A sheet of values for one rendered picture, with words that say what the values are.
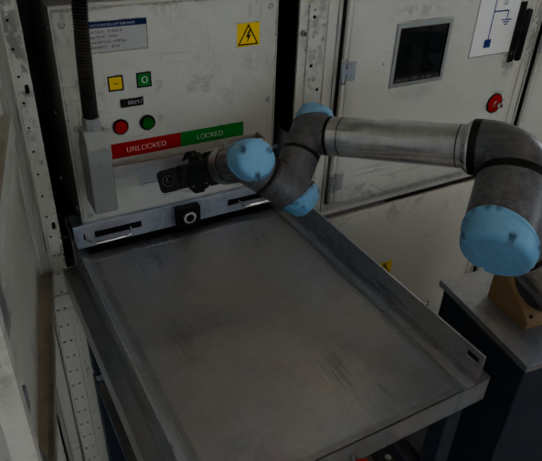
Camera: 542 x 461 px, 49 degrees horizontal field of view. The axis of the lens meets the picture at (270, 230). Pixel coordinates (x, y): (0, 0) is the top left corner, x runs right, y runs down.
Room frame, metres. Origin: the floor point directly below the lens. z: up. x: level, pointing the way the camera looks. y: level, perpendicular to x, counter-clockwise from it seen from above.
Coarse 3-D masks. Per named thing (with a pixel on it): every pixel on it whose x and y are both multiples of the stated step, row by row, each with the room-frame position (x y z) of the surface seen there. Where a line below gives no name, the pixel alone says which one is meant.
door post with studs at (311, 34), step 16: (304, 0) 1.35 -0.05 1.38; (320, 0) 1.37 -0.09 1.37; (304, 16) 1.36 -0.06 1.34; (320, 16) 1.37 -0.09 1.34; (304, 32) 1.35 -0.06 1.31; (320, 32) 1.37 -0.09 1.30; (304, 48) 1.36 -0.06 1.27; (320, 48) 1.38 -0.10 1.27; (304, 64) 1.36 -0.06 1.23; (320, 64) 1.38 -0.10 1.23; (304, 80) 1.36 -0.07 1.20; (320, 80) 1.38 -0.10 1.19; (304, 96) 1.36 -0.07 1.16
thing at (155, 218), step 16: (224, 192) 1.29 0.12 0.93; (240, 192) 1.31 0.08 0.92; (160, 208) 1.20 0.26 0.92; (208, 208) 1.26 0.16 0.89; (224, 208) 1.28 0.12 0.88; (240, 208) 1.31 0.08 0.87; (80, 224) 1.11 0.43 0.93; (96, 224) 1.12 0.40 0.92; (112, 224) 1.14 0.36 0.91; (128, 224) 1.16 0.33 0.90; (144, 224) 1.18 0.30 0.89; (160, 224) 1.20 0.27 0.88; (80, 240) 1.10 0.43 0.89; (96, 240) 1.12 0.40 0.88
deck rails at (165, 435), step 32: (320, 224) 1.21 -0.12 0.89; (352, 256) 1.10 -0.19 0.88; (96, 288) 0.90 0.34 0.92; (384, 288) 0.99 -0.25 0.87; (416, 320) 0.90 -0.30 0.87; (128, 352) 0.80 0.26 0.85; (448, 352) 0.82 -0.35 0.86; (480, 352) 0.77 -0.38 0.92; (160, 416) 0.65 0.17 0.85; (160, 448) 0.59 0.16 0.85
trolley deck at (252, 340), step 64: (128, 256) 1.11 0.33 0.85; (192, 256) 1.12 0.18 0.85; (256, 256) 1.13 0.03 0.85; (320, 256) 1.14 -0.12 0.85; (128, 320) 0.89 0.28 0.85; (192, 320) 0.90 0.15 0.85; (256, 320) 0.91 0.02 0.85; (320, 320) 0.91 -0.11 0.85; (384, 320) 0.92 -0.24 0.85; (128, 384) 0.72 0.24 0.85; (192, 384) 0.73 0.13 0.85; (256, 384) 0.73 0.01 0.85; (320, 384) 0.74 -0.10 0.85; (384, 384) 0.75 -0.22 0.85; (448, 384) 0.75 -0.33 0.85; (192, 448) 0.60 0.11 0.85; (256, 448) 0.60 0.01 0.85; (320, 448) 0.61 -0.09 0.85
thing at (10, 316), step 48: (0, 96) 1.02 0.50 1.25; (0, 144) 0.86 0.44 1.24; (0, 192) 0.70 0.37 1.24; (0, 240) 0.61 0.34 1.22; (0, 288) 0.51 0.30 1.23; (48, 288) 0.98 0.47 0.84; (0, 336) 0.45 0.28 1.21; (48, 336) 0.84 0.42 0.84; (0, 384) 0.45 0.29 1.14; (48, 384) 0.72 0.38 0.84; (48, 432) 0.62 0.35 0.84
